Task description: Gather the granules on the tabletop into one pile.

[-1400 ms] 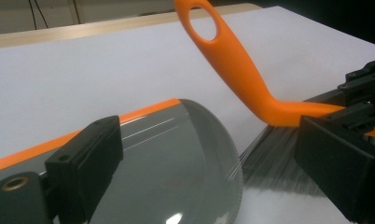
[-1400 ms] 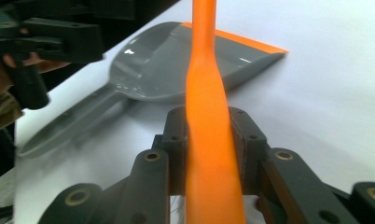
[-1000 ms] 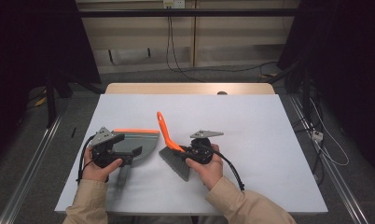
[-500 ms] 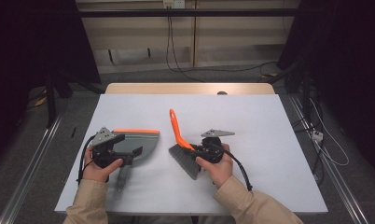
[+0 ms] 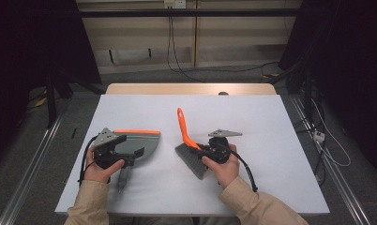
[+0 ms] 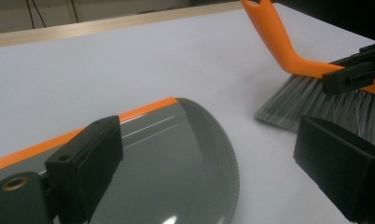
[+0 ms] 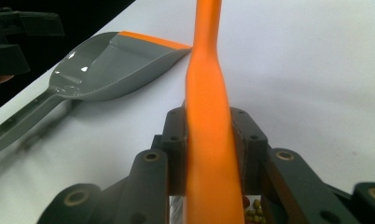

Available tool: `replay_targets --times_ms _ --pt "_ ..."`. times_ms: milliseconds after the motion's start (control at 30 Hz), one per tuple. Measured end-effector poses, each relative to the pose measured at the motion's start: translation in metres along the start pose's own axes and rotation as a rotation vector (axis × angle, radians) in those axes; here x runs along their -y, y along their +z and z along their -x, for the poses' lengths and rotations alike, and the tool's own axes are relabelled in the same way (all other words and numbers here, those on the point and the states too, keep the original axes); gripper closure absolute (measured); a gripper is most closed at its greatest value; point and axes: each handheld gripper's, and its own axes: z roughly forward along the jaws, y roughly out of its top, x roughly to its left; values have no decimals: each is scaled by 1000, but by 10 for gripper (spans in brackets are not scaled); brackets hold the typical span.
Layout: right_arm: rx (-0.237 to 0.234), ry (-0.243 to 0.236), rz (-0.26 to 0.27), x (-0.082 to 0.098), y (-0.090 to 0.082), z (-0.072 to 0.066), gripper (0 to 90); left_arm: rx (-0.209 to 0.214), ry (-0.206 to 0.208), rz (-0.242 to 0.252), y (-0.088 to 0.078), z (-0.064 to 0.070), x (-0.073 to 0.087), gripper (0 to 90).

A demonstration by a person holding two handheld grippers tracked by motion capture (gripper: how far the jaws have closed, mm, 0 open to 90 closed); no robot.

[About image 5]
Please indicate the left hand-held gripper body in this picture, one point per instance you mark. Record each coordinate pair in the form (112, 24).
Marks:
(103, 154)

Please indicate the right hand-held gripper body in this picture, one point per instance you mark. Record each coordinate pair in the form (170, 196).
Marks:
(218, 150)

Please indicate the grey dustpan with orange edge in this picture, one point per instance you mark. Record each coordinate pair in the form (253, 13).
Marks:
(147, 140)

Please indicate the person's left hand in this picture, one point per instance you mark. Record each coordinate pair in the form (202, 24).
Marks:
(97, 173)

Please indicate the person's right hand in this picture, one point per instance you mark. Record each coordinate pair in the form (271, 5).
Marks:
(227, 172)

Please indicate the small black floor object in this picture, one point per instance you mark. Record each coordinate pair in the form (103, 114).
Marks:
(74, 132)

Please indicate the white table cover board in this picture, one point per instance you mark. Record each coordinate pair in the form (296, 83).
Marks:
(271, 175)

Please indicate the wooden table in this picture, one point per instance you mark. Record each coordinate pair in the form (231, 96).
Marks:
(177, 89)

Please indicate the black curtain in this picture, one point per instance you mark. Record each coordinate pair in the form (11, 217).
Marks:
(27, 47)
(349, 47)

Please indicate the black horizontal bar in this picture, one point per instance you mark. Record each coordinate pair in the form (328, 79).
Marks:
(189, 12)

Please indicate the metal floor rail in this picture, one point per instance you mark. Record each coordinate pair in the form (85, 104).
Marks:
(27, 178)
(336, 175)

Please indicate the white wall socket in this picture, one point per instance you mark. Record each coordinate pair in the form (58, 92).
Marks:
(174, 3)

